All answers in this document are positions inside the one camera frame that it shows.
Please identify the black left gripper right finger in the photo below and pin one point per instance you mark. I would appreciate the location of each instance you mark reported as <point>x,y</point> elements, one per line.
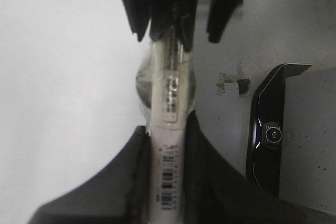
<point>217,193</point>

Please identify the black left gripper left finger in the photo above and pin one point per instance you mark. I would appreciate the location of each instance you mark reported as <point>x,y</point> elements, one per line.
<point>117,194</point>

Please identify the white marker with black cap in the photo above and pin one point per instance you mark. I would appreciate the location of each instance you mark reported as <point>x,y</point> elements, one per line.
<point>166,87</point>

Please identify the torn tape scraps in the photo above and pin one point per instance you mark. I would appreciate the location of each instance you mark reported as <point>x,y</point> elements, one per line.
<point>239,79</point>

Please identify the black robot head with camera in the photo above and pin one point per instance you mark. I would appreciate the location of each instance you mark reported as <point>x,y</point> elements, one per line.
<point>264,148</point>

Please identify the white whiteboard with aluminium frame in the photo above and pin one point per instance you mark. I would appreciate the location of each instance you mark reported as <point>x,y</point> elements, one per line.
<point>68,100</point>

